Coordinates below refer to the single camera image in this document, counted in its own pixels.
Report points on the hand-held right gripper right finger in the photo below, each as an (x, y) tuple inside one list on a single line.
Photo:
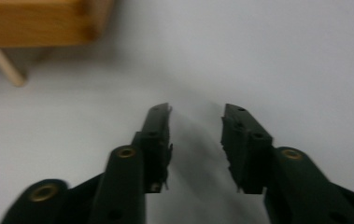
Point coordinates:
[(249, 149)]

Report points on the small wooden rack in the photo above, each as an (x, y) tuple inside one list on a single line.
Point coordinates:
[(37, 21)]

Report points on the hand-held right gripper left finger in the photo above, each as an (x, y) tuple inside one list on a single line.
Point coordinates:
[(152, 146)]

